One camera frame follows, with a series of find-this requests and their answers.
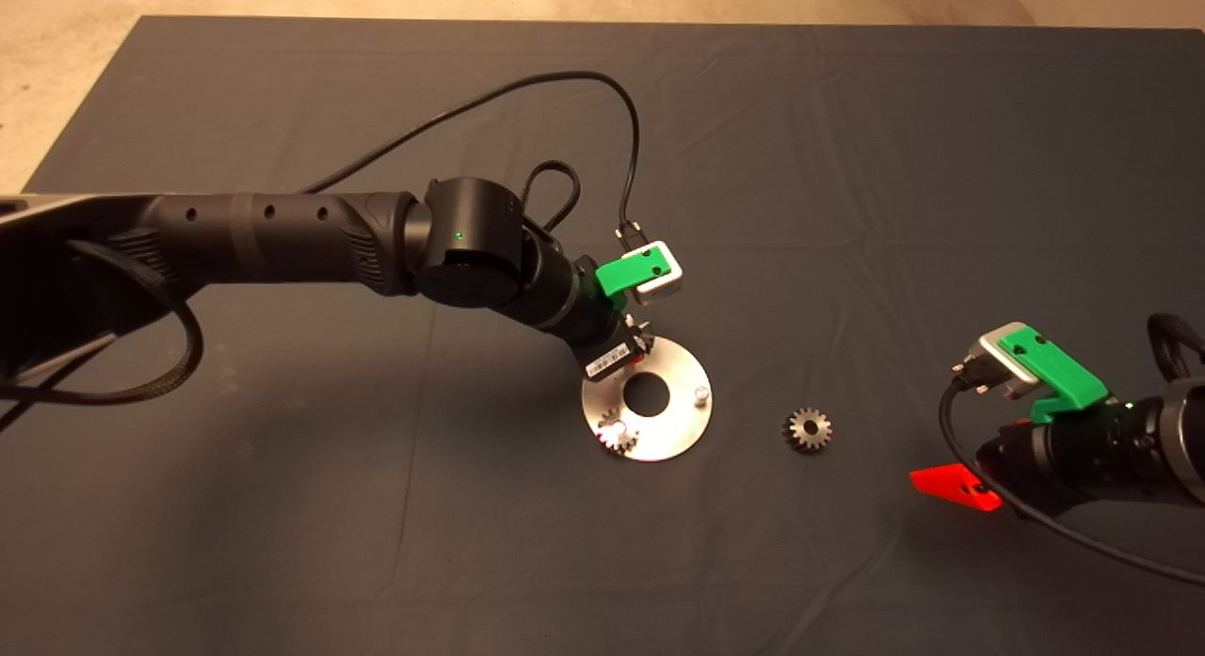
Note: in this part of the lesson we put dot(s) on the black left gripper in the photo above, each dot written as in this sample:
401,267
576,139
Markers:
602,341

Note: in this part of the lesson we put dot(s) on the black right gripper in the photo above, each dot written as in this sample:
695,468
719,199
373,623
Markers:
1067,458

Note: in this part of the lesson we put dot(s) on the small steel planetary gear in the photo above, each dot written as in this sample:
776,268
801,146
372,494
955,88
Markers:
644,336
629,440
819,440

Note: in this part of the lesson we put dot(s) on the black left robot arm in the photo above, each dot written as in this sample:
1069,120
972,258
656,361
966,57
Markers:
264,237

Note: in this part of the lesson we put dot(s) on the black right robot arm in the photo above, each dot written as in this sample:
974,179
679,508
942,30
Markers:
1184,440

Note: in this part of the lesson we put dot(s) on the round metal carrier plate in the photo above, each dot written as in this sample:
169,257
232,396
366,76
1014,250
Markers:
682,430

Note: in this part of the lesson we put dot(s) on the dark grey table cloth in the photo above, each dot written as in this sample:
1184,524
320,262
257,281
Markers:
659,167

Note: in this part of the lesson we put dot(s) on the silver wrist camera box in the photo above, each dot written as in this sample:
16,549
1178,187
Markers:
1021,385
670,281

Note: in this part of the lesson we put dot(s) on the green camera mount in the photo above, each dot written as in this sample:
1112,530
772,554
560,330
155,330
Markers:
621,275
1059,374

